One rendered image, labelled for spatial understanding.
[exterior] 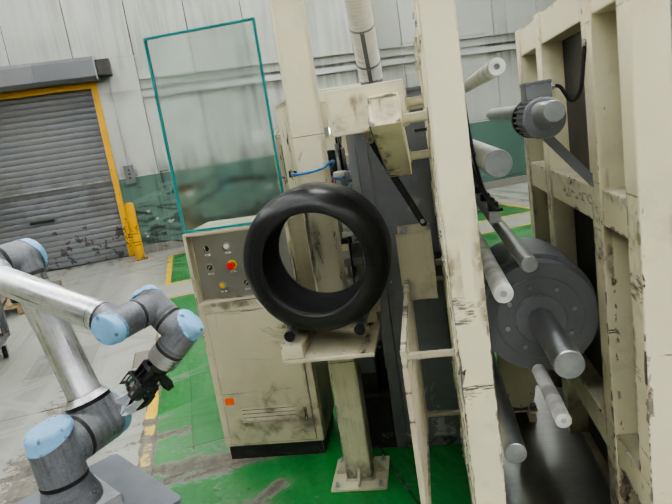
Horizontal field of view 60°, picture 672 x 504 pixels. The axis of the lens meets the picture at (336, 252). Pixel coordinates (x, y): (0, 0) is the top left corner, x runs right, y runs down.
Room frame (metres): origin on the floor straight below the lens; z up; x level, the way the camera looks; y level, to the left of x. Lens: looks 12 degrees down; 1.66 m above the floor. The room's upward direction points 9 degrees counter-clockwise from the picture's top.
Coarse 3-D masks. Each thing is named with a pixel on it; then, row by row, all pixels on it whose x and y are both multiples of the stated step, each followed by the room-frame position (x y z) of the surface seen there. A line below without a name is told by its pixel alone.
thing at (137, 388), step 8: (144, 360) 1.59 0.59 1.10; (144, 368) 1.58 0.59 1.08; (152, 368) 1.58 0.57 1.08; (136, 376) 1.59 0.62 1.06; (144, 376) 1.60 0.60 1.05; (152, 376) 1.61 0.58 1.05; (128, 384) 1.60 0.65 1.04; (136, 384) 1.58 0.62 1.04; (144, 384) 1.59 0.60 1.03; (152, 384) 1.61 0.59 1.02; (128, 392) 1.59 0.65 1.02; (136, 392) 1.58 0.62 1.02; (144, 392) 1.60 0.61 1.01; (152, 392) 1.62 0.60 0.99; (136, 400) 1.58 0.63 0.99
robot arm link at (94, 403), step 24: (24, 240) 1.92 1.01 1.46; (24, 264) 1.86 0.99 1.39; (24, 312) 1.86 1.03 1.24; (48, 336) 1.83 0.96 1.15; (72, 336) 1.87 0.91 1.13; (48, 360) 1.84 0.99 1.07; (72, 360) 1.84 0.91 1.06; (72, 384) 1.82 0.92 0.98; (96, 384) 1.86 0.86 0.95; (72, 408) 1.79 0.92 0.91; (96, 408) 1.80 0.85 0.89; (120, 408) 1.86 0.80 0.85; (96, 432) 1.76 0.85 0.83; (120, 432) 1.85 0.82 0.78
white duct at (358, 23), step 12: (348, 0) 2.78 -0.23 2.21; (360, 0) 2.77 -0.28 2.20; (348, 12) 2.83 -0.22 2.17; (360, 12) 2.80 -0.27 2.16; (360, 24) 2.84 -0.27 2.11; (372, 24) 2.88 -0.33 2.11; (372, 36) 2.90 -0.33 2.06; (360, 48) 2.93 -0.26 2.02; (372, 48) 2.93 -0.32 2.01; (360, 60) 2.98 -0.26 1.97; (372, 60) 2.97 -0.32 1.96; (360, 72) 3.04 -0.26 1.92; (372, 72) 3.01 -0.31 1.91
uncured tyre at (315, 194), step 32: (288, 192) 2.22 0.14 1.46; (320, 192) 2.18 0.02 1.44; (352, 192) 2.29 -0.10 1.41; (256, 224) 2.22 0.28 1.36; (352, 224) 2.14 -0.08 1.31; (384, 224) 2.30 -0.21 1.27; (256, 256) 2.20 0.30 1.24; (384, 256) 2.15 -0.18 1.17; (256, 288) 2.21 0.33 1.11; (288, 288) 2.46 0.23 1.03; (352, 288) 2.42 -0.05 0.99; (384, 288) 2.19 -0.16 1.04; (288, 320) 2.19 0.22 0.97; (320, 320) 2.17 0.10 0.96; (352, 320) 2.17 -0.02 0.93
